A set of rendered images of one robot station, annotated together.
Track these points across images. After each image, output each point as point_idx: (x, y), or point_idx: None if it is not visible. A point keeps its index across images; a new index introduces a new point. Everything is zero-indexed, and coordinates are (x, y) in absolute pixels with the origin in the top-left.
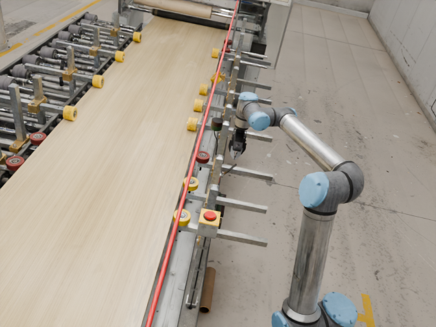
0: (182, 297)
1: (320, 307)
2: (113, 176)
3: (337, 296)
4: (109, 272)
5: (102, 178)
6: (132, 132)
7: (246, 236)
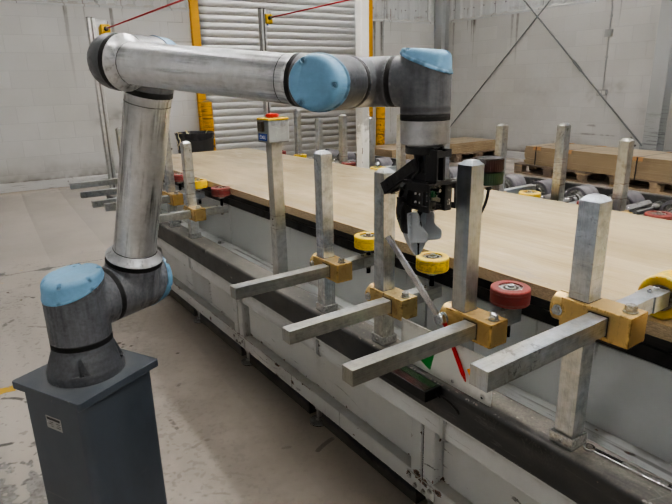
0: None
1: (105, 272)
2: (507, 227)
3: (80, 277)
4: (350, 205)
5: (509, 223)
6: (659, 259)
7: (269, 278)
